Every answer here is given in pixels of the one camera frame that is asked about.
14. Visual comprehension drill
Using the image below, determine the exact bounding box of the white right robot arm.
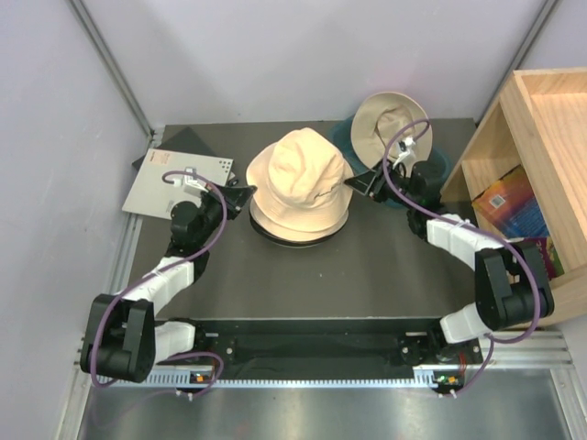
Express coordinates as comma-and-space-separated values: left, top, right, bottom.
345, 161, 555, 363

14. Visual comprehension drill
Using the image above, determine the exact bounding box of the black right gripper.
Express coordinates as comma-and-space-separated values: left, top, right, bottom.
345, 159, 419, 211

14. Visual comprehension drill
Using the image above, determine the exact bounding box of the white calibration board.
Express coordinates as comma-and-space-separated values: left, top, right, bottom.
122, 148, 233, 219

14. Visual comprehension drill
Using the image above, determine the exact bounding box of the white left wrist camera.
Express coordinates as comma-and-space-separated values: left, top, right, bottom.
174, 168, 208, 196

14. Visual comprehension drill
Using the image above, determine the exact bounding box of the aluminium corner post left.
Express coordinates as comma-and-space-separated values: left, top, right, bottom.
65, 0, 154, 137

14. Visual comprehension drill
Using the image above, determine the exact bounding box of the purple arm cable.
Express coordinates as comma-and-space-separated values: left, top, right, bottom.
89, 170, 228, 390
382, 119, 541, 398

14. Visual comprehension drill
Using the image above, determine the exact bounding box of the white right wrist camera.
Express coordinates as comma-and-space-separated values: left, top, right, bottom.
393, 137, 416, 169

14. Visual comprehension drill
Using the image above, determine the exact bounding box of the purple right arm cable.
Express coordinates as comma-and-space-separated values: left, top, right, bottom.
382, 119, 541, 398

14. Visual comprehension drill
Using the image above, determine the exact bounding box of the wooden shelf box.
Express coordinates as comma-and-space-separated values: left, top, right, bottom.
441, 67, 586, 327

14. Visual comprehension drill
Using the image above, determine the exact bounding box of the cream bucket hat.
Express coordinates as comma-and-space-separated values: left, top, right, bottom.
249, 205, 349, 244

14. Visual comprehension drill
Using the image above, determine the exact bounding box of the aluminium frame rail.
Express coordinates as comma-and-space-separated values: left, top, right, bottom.
94, 329, 572, 394

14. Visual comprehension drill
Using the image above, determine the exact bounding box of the beige black reversible hat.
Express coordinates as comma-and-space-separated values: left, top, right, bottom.
246, 127, 353, 231

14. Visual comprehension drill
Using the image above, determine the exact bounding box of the dark grey foam pad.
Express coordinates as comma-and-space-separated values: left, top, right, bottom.
156, 127, 217, 157

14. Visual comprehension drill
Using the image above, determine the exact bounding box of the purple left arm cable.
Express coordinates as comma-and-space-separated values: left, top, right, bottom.
89, 170, 228, 390

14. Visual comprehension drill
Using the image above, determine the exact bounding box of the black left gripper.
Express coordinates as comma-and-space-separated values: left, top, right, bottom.
195, 181, 256, 246

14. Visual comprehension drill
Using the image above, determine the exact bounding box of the teal plastic bin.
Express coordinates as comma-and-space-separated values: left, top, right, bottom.
329, 117, 450, 212

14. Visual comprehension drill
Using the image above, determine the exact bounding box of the purple treehouse book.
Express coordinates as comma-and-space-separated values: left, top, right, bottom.
533, 236, 565, 280

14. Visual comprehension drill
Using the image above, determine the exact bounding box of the tan black hat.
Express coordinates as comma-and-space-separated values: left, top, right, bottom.
350, 92, 433, 172

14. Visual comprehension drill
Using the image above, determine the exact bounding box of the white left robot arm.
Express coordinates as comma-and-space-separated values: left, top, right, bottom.
80, 185, 257, 388

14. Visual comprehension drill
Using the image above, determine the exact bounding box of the aluminium corner post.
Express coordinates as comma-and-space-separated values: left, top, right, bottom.
475, 0, 561, 127
65, 0, 154, 137

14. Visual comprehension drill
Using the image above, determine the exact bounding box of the aluminium corner post right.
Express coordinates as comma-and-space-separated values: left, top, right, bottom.
475, 0, 561, 127

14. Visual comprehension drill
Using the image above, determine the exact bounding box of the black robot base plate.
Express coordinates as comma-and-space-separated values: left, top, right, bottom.
193, 317, 482, 380

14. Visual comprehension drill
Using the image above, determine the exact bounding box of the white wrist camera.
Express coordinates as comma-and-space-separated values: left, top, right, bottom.
393, 137, 416, 169
174, 168, 208, 196

